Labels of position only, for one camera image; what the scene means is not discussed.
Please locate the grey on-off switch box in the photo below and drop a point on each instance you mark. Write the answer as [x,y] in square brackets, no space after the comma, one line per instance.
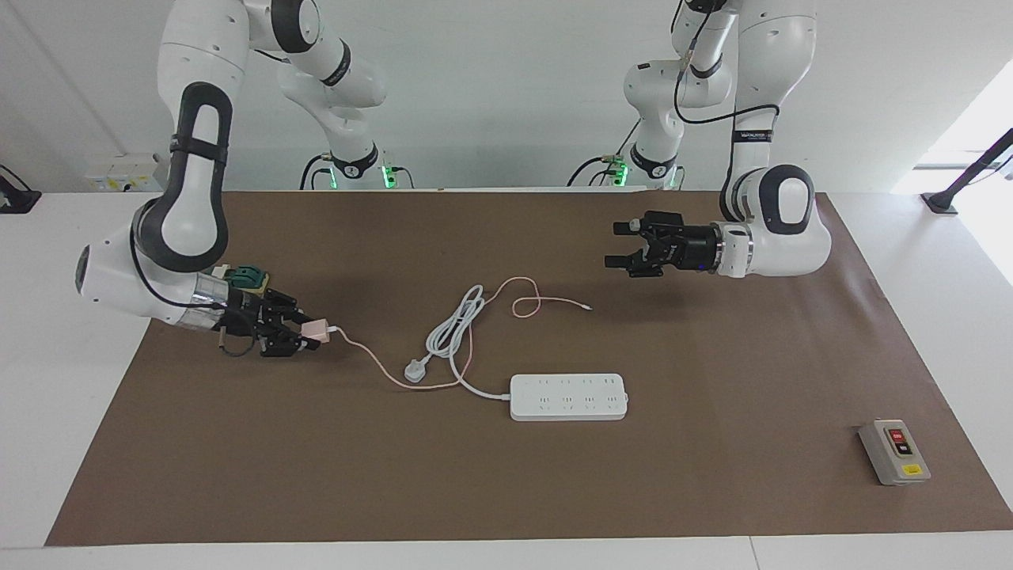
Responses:
[894,453]

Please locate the black slanted pole stand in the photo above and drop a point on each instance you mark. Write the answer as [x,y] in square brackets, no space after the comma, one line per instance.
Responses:
[969,172]

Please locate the green lit base connector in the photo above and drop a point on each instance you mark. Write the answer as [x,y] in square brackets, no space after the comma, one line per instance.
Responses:
[388,176]
[621,172]

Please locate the white power strip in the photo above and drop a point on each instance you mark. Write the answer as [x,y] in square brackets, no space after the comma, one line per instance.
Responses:
[568,397]

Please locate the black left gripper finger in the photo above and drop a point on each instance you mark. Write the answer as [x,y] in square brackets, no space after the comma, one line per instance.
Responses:
[622,260]
[629,228]

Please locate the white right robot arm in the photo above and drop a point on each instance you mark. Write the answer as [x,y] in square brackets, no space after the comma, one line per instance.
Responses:
[190,222]

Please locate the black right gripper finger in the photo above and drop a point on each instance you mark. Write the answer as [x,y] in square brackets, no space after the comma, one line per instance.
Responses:
[289,309]
[291,346]

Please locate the white wall outlet box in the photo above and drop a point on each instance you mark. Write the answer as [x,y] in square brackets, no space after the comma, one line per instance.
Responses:
[123,174]

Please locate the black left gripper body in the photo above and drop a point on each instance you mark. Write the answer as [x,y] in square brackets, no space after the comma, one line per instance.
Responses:
[673,245]

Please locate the brown table mat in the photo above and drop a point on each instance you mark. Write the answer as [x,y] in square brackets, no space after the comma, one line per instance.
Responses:
[506,491]

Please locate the black clamp stand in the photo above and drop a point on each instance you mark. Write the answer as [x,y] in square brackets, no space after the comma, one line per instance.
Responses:
[17,198]

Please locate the green knife switch yellow base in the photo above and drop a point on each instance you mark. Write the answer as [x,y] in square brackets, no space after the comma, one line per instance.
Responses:
[245,277]

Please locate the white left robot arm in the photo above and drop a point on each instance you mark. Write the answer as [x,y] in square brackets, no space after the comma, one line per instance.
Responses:
[779,237]

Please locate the pink charger adapter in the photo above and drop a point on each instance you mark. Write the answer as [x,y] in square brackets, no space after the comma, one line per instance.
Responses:
[314,332]

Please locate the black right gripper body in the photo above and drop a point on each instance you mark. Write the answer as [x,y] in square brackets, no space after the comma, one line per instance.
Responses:
[247,321]

